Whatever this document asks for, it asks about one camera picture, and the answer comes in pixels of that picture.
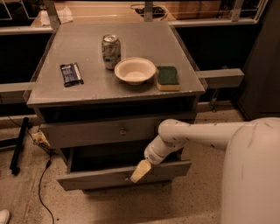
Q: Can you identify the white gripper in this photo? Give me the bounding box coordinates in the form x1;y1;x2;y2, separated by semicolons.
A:
130;136;173;183

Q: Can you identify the grey drawer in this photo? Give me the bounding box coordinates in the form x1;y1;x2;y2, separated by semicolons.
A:
58;141;192;191
41;112;196;149

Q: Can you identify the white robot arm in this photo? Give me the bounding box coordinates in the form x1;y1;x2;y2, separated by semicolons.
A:
130;117;280;224

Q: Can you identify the grey top drawer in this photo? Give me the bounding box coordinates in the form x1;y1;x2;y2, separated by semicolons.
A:
41;112;196;149

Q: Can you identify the grey drawer cabinet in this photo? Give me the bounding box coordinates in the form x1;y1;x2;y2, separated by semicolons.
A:
25;21;207;193

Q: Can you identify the green yellow sponge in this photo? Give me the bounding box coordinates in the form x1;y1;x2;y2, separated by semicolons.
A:
157;66;180;91

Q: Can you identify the white paper bowl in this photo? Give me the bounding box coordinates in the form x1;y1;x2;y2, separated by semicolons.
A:
115;57;157;85

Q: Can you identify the blue snack packet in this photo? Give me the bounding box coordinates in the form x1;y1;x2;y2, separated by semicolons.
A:
59;63;84;88

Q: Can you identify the black bar on floor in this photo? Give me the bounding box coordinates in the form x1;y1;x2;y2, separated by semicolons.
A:
10;117;29;175

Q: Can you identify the white shoe tip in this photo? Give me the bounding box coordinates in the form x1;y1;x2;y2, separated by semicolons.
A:
0;209;11;224

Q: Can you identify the crumpled white cloth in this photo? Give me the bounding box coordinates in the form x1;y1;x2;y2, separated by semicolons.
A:
57;7;74;24

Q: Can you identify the black floor cable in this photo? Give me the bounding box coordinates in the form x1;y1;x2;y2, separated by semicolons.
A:
38;158;55;224

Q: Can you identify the grey side rail beam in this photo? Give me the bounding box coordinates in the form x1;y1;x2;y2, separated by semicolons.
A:
196;68;244;89

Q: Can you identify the left grey rail beam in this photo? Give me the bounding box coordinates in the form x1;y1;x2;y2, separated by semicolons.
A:
0;82;35;104

